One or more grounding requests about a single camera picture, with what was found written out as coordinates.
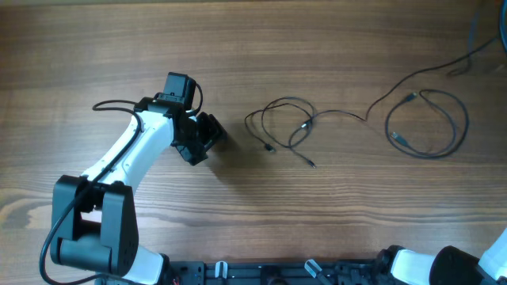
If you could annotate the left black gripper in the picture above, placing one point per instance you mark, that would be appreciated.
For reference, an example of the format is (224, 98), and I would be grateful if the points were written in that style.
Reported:
(214, 132)

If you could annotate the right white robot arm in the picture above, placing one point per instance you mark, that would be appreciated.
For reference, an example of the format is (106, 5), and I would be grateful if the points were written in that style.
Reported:
(452, 266)

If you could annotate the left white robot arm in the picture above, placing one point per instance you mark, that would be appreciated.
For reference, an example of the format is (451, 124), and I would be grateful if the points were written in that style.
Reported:
(93, 219)

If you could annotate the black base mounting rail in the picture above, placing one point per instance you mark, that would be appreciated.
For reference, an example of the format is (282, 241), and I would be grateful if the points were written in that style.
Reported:
(342, 272)

